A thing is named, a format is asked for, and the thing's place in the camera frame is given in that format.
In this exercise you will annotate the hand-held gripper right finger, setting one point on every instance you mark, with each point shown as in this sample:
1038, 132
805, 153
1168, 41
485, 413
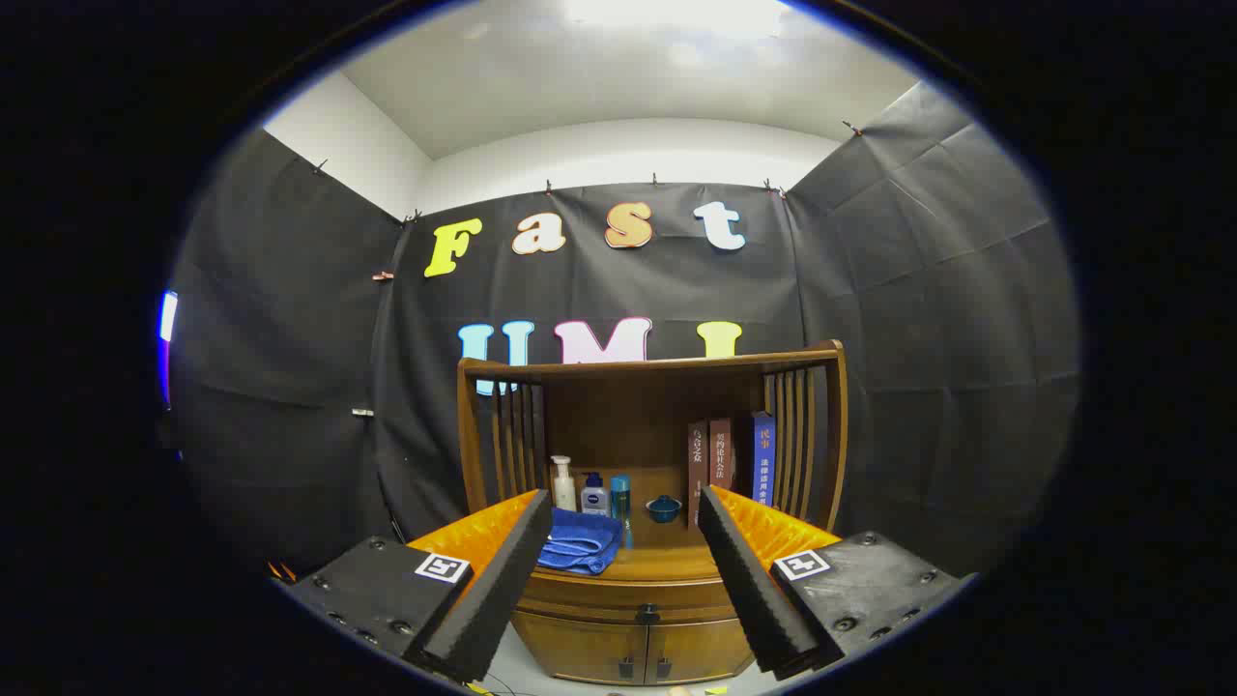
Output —
754, 590

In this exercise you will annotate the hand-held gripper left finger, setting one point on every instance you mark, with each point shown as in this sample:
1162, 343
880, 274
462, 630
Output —
503, 590

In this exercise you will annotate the brown wooden drawer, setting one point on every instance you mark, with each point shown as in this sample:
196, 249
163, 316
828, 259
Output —
599, 599

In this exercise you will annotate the wooden cabinet door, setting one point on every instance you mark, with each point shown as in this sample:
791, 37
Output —
701, 650
580, 648

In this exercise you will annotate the wooden countertop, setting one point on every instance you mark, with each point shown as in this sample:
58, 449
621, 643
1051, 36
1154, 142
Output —
667, 561

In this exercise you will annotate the brown wooden cabinet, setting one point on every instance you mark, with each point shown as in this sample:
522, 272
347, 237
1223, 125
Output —
628, 406

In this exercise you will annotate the blue folded towel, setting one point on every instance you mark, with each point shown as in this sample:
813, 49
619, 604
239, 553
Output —
580, 541

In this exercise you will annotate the white pump bottle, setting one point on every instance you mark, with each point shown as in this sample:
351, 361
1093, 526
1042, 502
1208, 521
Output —
563, 491

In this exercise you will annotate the blue lidded teacup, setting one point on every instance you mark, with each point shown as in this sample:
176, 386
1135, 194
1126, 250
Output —
664, 509

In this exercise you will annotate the blue book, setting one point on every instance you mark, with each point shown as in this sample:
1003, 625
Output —
762, 464

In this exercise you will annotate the white bottle with blue cap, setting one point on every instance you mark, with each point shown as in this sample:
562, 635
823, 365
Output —
594, 501

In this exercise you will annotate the dark brown book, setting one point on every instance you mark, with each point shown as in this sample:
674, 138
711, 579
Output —
697, 464

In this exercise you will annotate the reddish brown book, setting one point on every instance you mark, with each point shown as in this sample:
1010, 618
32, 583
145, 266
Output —
721, 454

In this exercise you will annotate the tall teal bottle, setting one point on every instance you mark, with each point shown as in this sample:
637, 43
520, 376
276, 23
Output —
620, 503

